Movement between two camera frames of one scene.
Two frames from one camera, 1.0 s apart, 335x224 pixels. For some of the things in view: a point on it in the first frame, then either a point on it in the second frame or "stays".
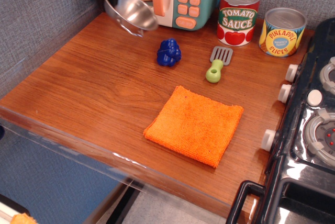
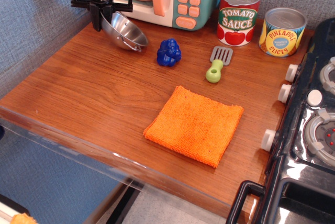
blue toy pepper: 169,53 stays
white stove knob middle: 284,93 stays
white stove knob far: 291,73 stays
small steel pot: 134,15 to 124,32
